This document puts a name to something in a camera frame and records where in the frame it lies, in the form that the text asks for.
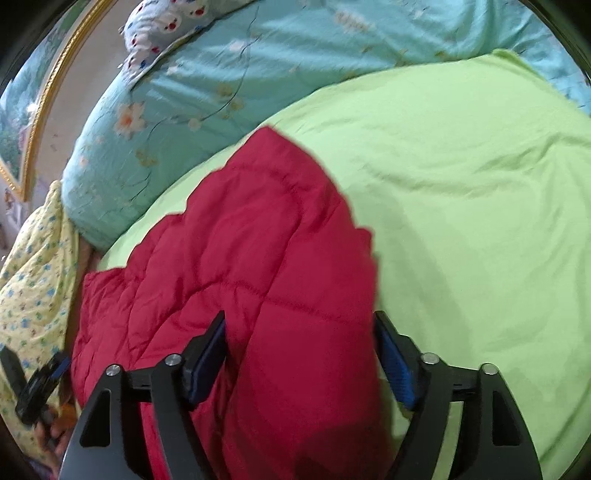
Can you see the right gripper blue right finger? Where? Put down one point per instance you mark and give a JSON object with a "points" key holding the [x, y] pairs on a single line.
{"points": [[494, 441]]}

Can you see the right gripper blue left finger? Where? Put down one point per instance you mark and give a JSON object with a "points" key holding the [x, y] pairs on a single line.
{"points": [[108, 440]]}

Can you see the red quilted puffer jacket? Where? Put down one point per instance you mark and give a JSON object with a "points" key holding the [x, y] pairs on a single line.
{"points": [[267, 241]]}

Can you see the person's left hand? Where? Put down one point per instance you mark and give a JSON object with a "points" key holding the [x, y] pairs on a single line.
{"points": [[54, 429]]}

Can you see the yellow patterned blanket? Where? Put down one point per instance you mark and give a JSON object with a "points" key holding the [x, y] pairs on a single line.
{"points": [[38, 279]]}

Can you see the teal floral quilt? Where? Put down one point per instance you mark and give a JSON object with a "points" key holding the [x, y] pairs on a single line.
{"points": [[221, 83]]}

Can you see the gold framed painting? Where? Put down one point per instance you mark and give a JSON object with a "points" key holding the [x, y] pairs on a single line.
{"points": [[31, 75]]}

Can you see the grey cartoon print pillow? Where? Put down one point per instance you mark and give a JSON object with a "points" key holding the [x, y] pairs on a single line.
{"points": [[155, 28]]}

